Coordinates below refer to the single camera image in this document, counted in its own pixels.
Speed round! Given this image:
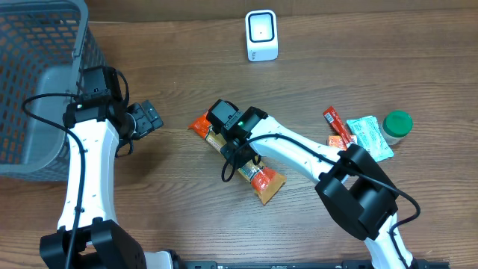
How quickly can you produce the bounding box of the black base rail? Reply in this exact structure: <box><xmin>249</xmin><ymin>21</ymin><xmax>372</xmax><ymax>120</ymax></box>
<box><xmin>179</xmin><ymin>259</ymin><xmax>451</xmax><ymax>269</ymax></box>

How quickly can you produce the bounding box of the white barcode scanner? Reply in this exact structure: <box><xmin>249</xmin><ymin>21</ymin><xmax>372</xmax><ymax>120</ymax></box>
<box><xmin>245</xmin><ymin>9</ymin><xmax>279</xmax><ymax>62</ymax></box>

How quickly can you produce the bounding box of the green lid jar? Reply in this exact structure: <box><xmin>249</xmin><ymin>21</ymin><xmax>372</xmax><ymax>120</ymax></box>
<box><xmin>379</xmin><ymin>111</ymin><xmax>413</xmax><ymax>145</ymax></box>

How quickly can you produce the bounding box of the orange red noodle packet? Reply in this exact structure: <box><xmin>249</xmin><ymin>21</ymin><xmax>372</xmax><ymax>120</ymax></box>
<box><xmin>188</xmin><ymin>113</ymin><xmax>287</xmax><ymax>205</ymax></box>

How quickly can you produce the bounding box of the red stick sachet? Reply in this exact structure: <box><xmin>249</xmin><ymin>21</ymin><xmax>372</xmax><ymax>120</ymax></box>
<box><xmin>323</xmin><ymin>106</ymin><xmax>353</xmax><ymax>147</ymax></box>

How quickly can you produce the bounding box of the orange Kleenex tissue pack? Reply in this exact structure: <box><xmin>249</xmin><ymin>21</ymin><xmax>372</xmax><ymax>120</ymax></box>
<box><xmin>327</xmin><ymin>135</ymin><xmax>348</xmax><ymax>150</ymax></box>

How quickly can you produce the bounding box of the grey plastic mesh basket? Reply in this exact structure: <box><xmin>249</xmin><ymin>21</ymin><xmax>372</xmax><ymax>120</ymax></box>
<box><xmin>1</xmin><ymin>0</ymin><xmax>105</xmax><ymax>182</ymax></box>

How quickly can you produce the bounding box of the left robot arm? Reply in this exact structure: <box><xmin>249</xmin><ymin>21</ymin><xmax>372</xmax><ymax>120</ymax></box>
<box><xmin>40</xmin><ymin>66</ymin><xmax>182</xmax><ymax>269</ymax></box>

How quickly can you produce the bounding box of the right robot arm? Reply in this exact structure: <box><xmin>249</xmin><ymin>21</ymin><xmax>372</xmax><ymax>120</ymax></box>
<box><xmin>206</xmin><ymin>99</ymin><xmax>420</xmax><ymax>268</ymax></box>

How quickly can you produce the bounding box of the teal wet wipes pack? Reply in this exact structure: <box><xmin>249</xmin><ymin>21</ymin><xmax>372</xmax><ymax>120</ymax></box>
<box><xmin>347</xmin><ymin>116</ymin><xmax>394</xmax><ymax>162</ymax></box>

